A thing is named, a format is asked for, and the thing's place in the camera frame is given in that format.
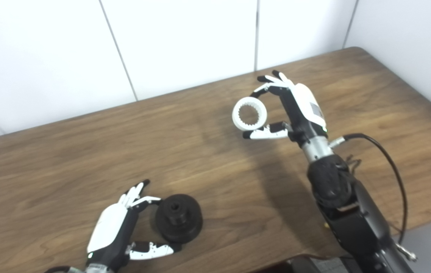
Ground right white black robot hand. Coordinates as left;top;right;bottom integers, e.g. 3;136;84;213
242;70;328;144

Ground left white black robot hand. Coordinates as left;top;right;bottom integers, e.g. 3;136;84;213
87;179;182;271

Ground white toothed plastic ring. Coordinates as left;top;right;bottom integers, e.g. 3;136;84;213
232;97;268;132

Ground round black plastic part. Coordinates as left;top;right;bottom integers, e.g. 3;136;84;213
155;194;203;243

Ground right wrist thin wires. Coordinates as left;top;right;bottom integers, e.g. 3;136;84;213
346;155;362;175

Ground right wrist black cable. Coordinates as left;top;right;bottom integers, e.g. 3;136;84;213
329;133;408;245

